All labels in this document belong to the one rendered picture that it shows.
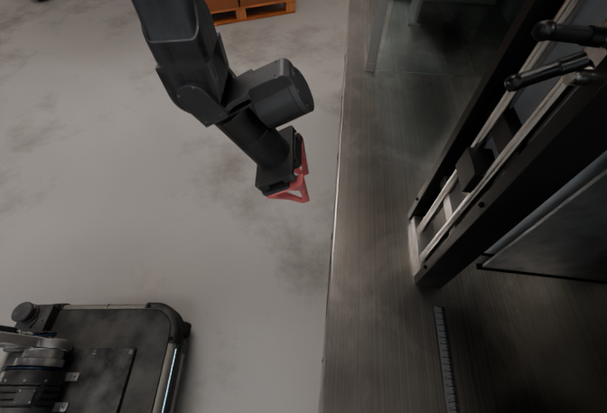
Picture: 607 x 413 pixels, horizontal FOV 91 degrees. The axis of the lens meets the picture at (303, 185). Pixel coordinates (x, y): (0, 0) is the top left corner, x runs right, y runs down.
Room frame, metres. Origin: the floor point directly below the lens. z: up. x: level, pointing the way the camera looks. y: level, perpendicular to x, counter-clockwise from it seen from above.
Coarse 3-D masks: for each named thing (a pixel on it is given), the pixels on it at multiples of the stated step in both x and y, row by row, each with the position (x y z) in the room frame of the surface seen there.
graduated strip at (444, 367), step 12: (444, 312) 0.13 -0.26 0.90; (444, 324) 0.11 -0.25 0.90; (444, 336) 0.09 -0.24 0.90; (444, 348) 0.07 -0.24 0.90; (444, 360) 0.06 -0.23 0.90; (444, 372) 0.04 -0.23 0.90; (444, 384) 0.02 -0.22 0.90; (456, 384) 0.02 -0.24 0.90; (444, 396) 0.01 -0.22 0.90; (456, 396) 0.01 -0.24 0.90; (456, 408) -0.01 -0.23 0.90
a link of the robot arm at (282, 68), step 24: (264, 72) 0.31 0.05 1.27; (288, 72) 0.30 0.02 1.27; (192, 96) 0.27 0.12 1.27; (240, 96) 0.28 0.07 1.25; (264, 96) 0.29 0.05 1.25; (288, 96) 0.28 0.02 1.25; (312, 96) 0.32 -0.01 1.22; (216, 120) 0.27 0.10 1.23; (264, 120) 0.28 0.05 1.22; (288, 120) 0.28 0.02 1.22
